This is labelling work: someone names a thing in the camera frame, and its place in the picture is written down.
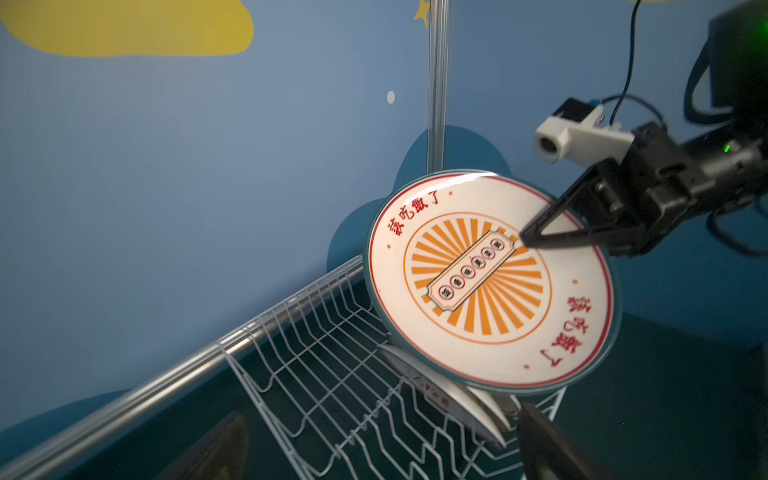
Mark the aluminium frame right post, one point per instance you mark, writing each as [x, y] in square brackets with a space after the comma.
[439, 44]

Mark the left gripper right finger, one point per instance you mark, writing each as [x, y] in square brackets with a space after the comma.
[548, 453]

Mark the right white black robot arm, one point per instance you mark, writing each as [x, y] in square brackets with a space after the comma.
[727, 83]

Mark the aluminium frame back bar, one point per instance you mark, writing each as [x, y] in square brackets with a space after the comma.
[129, 410]

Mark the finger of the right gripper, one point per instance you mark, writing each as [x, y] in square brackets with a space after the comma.
[596, 197]
[615, 235]

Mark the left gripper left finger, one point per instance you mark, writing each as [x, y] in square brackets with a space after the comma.
[219, 454]

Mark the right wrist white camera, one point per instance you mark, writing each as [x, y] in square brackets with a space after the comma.
[574, 132]

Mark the white round plate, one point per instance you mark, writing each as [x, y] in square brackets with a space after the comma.
[449, 396]
[504, 408]
[458, 287]

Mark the white wire dish rack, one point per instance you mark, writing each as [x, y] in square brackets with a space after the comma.
[313, 368]

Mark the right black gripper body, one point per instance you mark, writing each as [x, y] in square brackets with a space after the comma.
[661, 183]

